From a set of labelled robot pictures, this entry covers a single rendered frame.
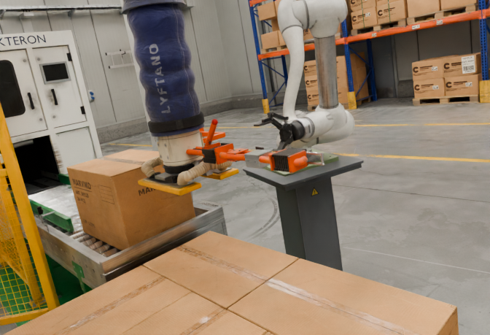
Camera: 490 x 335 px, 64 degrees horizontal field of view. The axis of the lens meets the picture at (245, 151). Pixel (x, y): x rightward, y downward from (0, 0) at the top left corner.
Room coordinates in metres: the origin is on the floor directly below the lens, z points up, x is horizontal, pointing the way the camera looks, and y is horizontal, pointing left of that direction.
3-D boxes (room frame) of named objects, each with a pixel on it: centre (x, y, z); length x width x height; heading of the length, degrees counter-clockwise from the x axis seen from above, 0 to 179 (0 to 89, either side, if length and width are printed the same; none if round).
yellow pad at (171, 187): (1.55, 0.33, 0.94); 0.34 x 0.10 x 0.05; 40
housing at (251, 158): (1.25, -0.04, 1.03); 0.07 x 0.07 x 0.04; 40
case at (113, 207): (2.13, 0.67, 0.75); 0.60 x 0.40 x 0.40; 41
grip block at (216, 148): (1.42, 0.10, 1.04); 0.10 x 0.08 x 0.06; 130
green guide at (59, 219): (2.82, 1.65, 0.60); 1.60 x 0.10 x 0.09; 41
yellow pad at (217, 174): (1.67, 0.18, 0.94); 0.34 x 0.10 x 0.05; 40
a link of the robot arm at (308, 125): (1.60, -0.24, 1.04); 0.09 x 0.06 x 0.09; 40
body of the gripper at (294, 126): (1.55, -0.19, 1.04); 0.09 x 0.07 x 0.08; 130
